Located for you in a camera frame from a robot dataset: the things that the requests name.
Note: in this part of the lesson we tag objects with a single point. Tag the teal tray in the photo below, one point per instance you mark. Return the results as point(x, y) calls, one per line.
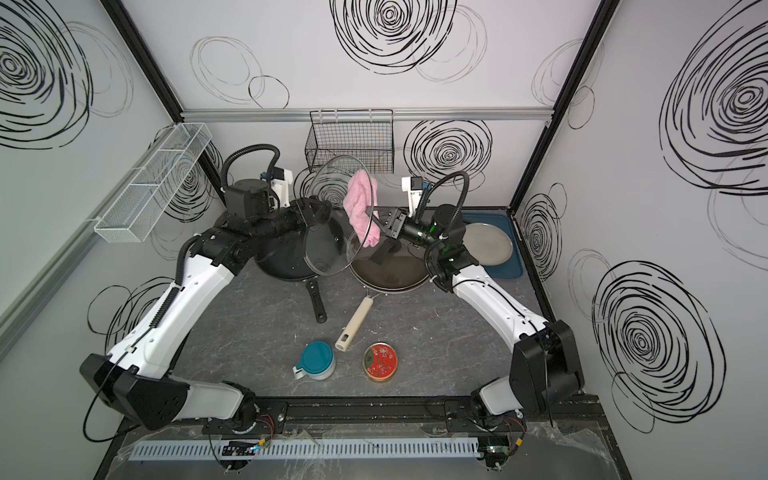
point(512, 269)

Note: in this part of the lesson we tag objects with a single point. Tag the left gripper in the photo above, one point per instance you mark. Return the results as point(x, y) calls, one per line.
point(295, 212)

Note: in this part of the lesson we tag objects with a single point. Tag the black wire basket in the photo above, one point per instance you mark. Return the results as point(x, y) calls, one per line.
point(365, 134)

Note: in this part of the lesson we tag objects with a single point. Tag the grey round plate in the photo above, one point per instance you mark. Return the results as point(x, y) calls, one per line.
point(488, 244)

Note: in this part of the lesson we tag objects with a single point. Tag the white wire shelf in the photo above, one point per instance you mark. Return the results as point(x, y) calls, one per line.
point(134, 213)

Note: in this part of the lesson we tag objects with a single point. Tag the brown pan with cream handle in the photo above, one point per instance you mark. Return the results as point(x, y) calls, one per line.
point(353, 325)

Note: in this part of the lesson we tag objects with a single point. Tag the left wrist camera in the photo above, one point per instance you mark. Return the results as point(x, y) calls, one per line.
point(282, 185)

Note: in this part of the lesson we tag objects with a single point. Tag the black frying pan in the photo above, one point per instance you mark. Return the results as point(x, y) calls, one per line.
point(283, 258)

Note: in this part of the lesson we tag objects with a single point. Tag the pink cloth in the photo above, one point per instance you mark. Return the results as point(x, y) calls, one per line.
point(361, 193)

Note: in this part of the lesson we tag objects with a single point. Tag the white slotted cable duct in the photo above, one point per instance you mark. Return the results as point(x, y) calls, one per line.
point(305, 449)

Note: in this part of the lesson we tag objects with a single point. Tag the teal lidded cup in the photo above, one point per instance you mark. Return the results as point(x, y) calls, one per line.
point(317, 362)

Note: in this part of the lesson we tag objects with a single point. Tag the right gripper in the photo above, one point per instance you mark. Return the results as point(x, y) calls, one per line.
point(398, 222)

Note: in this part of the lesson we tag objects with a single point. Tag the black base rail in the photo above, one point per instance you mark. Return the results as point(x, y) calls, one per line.
point(278, 415)

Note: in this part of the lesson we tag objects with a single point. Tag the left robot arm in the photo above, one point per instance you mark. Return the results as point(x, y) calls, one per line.
point(134, 378)

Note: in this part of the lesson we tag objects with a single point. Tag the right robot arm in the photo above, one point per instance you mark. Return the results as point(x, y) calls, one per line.
point(545, 364)

